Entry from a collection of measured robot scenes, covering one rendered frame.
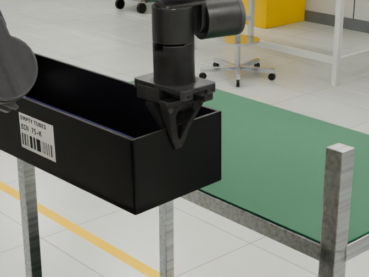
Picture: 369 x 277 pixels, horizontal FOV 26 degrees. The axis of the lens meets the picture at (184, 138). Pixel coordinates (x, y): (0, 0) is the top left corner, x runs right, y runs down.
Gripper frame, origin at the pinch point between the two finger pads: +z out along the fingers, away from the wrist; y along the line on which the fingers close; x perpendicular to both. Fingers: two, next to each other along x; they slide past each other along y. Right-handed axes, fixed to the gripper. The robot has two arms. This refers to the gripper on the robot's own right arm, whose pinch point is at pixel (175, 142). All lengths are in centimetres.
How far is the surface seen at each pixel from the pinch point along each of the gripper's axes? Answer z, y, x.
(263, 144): 15.6, 17.8, -39.4
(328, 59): 96, 234, -352
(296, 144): 15.7, 13.3, -44.1
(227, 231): 111, 128, -144
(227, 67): 105, 292, -316
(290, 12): 104, 379, -490
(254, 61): 106, 291, -343
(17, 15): 110, 584, -331
